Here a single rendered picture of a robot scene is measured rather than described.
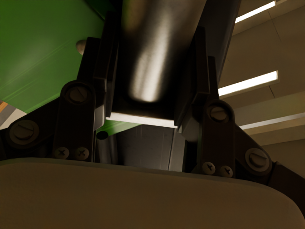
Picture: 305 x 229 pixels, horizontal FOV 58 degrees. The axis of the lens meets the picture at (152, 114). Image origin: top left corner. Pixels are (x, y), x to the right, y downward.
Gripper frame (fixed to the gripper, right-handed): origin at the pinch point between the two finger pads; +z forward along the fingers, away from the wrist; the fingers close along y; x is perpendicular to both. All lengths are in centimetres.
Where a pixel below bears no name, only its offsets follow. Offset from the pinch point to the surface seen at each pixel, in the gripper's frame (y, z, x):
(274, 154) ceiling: 231, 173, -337
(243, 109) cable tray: 133, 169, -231
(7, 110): -213, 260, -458
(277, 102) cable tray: 157, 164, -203
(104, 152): -2.0, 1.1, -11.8
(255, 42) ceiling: 289, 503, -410
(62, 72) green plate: -4.9, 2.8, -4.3
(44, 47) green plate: -5.8, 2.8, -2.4
